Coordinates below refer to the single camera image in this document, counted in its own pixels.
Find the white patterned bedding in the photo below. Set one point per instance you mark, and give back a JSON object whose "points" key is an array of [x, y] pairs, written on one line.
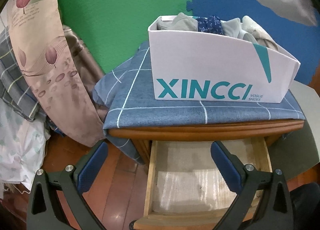
{"points": [[22, 148]]}

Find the grey plaid blanket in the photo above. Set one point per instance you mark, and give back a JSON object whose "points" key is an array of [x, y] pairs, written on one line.
{"points": [[15, 92]]}

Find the blue checked cloth cover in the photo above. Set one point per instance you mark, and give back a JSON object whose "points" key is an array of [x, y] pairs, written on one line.
{"points": [[127, 93]]}

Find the white XINCCI shoe box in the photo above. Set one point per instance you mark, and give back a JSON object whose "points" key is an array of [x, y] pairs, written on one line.
{"points": [[200, 66]]}

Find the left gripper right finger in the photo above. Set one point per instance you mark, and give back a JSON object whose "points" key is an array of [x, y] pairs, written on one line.
{"points": [[262, 198]]}

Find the blue foam mat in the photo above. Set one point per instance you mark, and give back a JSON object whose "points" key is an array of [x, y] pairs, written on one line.
{"points": [[300, 40]]}

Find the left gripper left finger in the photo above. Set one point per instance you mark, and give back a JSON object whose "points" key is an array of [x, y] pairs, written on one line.
{"points": [[44, 208]]}

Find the pink floral curtain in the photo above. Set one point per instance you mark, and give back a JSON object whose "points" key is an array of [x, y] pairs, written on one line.
{"points": [[43, 56]]}

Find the green foam mat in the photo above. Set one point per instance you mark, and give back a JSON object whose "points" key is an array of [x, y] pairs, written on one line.
{"points": [[114, 29]]}

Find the grey foam cube stool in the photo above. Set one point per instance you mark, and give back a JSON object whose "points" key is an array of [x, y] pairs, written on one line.
{"points": [[298, 151]]}

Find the brown satin curtain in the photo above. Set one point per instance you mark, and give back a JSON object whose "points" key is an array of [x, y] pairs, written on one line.
{"points": [[89, 70]]}

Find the wooden nightstand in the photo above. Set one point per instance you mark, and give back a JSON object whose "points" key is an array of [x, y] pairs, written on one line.
{"points": [[141, 137]]}

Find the navy speckled underwear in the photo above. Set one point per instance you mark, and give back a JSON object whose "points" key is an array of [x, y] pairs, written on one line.
{"points": [[211, 24]]}

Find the grey underwear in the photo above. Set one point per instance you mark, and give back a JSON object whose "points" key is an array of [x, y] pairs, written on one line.
{"points": [[181, 22]]}

